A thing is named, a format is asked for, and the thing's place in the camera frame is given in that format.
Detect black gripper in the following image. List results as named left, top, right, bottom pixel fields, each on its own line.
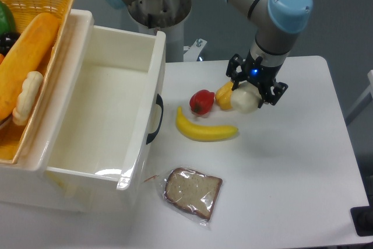
left=226, top=48, right=288, bottom=108

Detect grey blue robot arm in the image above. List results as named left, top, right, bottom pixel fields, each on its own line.
left=106, top=0, right=313, bottom=105

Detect open upper white drawer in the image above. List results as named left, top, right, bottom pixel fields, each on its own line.
left=47, top=26, right=166, bottom=191

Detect white drawer cabinet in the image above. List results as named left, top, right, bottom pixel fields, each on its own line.
left=0, top=9, right=167, bottom=214

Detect yellow bell pepper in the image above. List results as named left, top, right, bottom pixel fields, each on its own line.
left=215, top=81, right=233, bottom=110

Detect red bell pepper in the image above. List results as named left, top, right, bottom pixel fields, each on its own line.
left=189, top=89, right=215, bottom=115

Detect yellow banana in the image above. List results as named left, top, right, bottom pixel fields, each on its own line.
left=175, top=107, right=239, bottom=142

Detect bagged bread slice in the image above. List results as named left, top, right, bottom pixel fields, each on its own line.
left=154, top=167, right=223, bottom=228

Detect black device at edge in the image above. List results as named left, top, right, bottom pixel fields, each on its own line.
left=350, top=206, right=372, bottom=237

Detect orange baguette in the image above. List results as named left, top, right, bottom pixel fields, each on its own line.
left=1, top=13, right=59, bottom=120

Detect yellow wicker basket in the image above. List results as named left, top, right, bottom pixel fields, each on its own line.
left=1, top=0, right=74, bottom=164

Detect dark grapes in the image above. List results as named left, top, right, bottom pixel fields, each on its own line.
left=0, top=31, right=20, bottom=56

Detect green pepper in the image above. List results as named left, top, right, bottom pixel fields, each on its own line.
left=0, top=2, right=16, bottom=34

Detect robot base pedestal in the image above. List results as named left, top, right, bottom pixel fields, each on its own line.
left=128, top=0, right=207, bottom=62

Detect white frame at right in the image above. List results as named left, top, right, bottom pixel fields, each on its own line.
left=344, top=70, right=372, bottom=126

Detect black drawer handle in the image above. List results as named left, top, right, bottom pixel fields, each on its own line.
left=146, top=94, right=164, bottom=145

